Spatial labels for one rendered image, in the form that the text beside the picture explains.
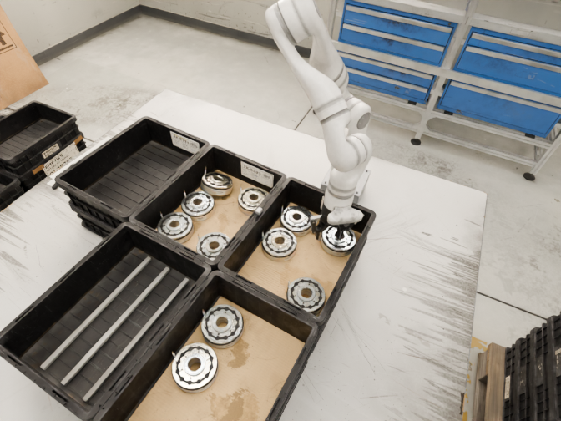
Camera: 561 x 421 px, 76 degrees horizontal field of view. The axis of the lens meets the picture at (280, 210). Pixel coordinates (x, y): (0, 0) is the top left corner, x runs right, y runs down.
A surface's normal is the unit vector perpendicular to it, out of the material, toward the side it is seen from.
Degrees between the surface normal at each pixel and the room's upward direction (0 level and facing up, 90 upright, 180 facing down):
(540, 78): 90
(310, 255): 0
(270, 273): 0
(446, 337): 0
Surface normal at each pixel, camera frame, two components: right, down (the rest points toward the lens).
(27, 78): 0.87, 0.15
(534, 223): 0.05, -0.65
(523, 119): -0.43, 0.67
